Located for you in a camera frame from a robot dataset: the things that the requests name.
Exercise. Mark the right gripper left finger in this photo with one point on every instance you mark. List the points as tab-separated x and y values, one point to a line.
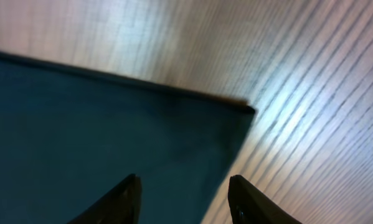
121	205

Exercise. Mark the black t-shirt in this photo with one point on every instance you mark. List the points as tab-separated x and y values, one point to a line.
69	135

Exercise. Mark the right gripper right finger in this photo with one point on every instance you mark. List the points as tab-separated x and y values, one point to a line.
248	205

